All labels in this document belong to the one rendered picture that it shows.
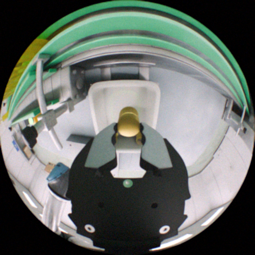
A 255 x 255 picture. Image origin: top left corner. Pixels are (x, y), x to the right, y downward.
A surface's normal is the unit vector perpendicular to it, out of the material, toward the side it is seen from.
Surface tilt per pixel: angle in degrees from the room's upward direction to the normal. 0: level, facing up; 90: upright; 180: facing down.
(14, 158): 90
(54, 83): 0
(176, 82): 0
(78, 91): 90
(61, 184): 66
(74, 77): 90
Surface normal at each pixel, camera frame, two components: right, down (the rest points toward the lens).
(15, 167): 1.00, 0.00
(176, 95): -0.02, 0.52
